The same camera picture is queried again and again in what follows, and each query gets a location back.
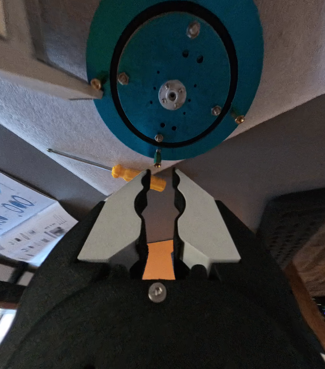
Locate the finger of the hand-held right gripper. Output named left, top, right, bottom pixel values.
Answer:
left=0, top=0, right=104, bottom=101
left=33, top=0, right=95, bottom=82

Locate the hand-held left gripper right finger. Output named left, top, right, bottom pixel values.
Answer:
left=172, top=168, right=241, bottom=278

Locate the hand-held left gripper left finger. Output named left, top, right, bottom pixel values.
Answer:
left=77, top=170, right=151, bottom=279

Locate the blue round metal turntable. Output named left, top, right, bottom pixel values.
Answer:
left=86, top=0, right=264, bottom=161

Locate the dark grey desk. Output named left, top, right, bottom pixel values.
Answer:
left=0, top=89, right=325, bottom=260

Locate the orange cardboard box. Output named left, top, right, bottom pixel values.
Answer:
left=142, top=240, right=176, bottom=280

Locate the black perforated panel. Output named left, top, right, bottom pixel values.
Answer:
left=258, top=182, right=325, bottom=270

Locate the printed instruction manual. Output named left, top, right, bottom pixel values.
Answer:
left=0, top=160, right=78, bottom=262

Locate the white foam sheet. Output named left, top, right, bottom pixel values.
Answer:
left=0, top=0, right=325, bottom=196

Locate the yellow handled screwdriver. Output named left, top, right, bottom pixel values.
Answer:
left=47, top=148, right=166, bottom=191

